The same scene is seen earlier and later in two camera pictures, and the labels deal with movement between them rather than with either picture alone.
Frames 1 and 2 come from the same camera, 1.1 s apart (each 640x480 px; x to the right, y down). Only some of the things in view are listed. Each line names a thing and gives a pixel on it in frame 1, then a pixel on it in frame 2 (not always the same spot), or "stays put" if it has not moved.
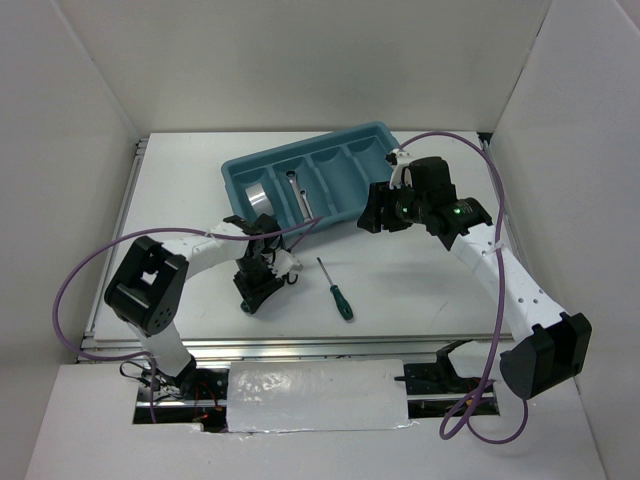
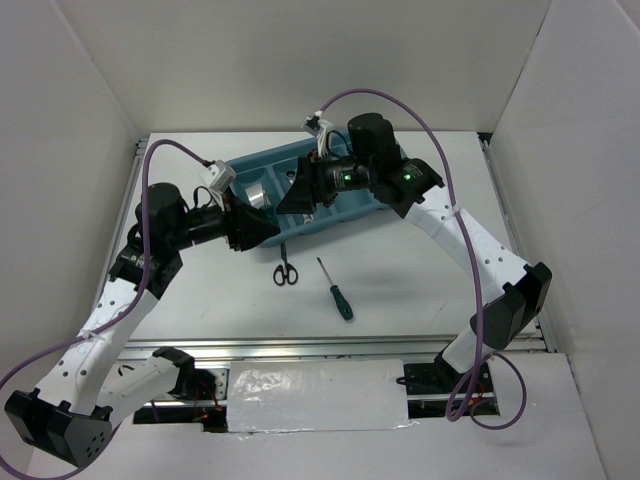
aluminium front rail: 336,348 stays put
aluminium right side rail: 504,196 stays put
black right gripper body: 401,207 to 313,169
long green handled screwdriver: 342,305 stays put
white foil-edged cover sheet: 310,396 stays put
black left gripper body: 254,279 to 234,222
